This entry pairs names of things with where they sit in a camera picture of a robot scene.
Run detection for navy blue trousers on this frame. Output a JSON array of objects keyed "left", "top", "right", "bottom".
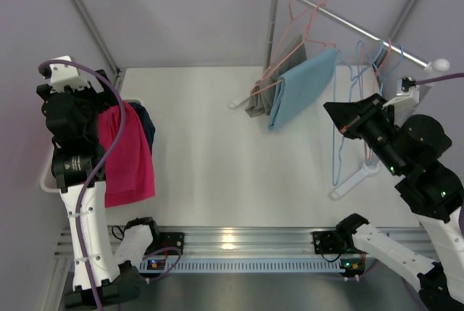
[{"left": 129, "top": 102, "right": 156, "bottom": 153}]

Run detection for coral pink hanger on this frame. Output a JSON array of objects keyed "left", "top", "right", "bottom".
[{"left": 364, "top": 38, "right": 392, "bottom": 165}]

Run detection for pink trousers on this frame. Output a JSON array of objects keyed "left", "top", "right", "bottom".
[{"left": 104, "top": 101, "right": 155, "bottom": 208}]

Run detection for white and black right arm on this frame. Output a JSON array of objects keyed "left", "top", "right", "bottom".
[{"left": 323, "top": 94, "right": 463, "bottom": 310}]

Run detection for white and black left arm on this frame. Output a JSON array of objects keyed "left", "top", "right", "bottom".
[{"left": 36, "top": 59, "right": 157, "bottom": 310}]

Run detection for light blue trousers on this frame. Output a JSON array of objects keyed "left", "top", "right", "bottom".
[{"left": 268, "top": 49, "right": 337, "bottom": 132}]

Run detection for grey trousers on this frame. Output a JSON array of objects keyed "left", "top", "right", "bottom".
[{"left": 245, "top": 34, "right": 307, "bottom": 117}]

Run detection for white and metal clothes rack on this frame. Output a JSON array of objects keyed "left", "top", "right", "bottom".
[{"left": 228, "top": 0, "right": 451, "bottom": 201}]

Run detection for white plastic laundry basket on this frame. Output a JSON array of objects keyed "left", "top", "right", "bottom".
[{"left": 40, "top": 97, "right": 152, "bottom": 196}]

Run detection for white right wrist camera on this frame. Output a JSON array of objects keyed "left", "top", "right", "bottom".
[{"left": 382, "top": 77, "right": 420, "bottom": 112}]

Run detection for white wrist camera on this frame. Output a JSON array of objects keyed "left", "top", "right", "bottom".
[
  {"left": 382, "top": 77, "right": 420, "bottom": 112},
  {"left": 36, "top": 56, "right": 91, "bottom": 98}
]

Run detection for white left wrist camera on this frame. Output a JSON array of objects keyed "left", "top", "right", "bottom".
[{"left": 36, "top": 56, "right": 91, "bottom": 98}]

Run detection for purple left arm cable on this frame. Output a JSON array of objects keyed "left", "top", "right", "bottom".
[{"left": 38, "top": 59, "right": 182, "bottom": 311}]

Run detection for aluminium mounting rail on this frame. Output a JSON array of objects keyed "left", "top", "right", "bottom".
[{"left": 54, "top": 226, "right": 438, "bottom": 259}]

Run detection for grey slotted cable duct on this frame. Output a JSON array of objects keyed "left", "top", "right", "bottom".
[{"left": 137, "top": 258, "right": 345, "bottom": 274}]

